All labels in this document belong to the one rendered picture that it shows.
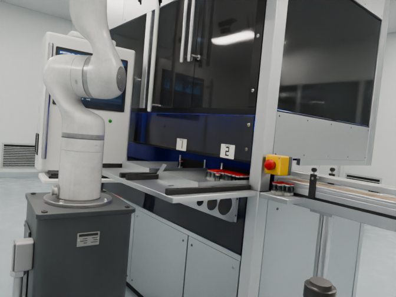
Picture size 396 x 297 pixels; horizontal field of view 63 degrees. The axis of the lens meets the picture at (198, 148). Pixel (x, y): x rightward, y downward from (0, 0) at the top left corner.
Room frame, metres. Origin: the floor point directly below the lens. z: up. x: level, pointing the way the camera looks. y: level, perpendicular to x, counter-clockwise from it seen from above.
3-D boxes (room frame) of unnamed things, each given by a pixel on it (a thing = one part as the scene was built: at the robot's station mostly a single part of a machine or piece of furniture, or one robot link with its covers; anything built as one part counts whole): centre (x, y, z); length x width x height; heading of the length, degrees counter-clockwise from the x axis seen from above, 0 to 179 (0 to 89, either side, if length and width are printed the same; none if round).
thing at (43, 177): (1.74, 0.60, 0.79); 0.45 x 0.28 x 0.03; 123
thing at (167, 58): (1.82, 0.20, 1.51); 0.47 x 0.01 x 0.59; 39
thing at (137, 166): (1.60, 0.16, 0.90); 0.34 x 0.26 x 0.04; 129
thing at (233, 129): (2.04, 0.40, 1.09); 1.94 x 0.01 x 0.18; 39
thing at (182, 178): (1.34, -0.06, 0.90); 0.34 x 0.26 x 0.04; 129
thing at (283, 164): (1.22, -0.31, 1.00); 0.08 x 0.07 x 0.07; 129
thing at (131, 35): (2.23, 0.54, 1.51); 0.49 x 0.01 x 0.59; 39
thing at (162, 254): (2.36, 0.02, 0.44); 2.06 x 1.00 x 0.88; 39
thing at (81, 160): (0.94, 0.34, 0.95); 0.19 x 0.19 x 0.18
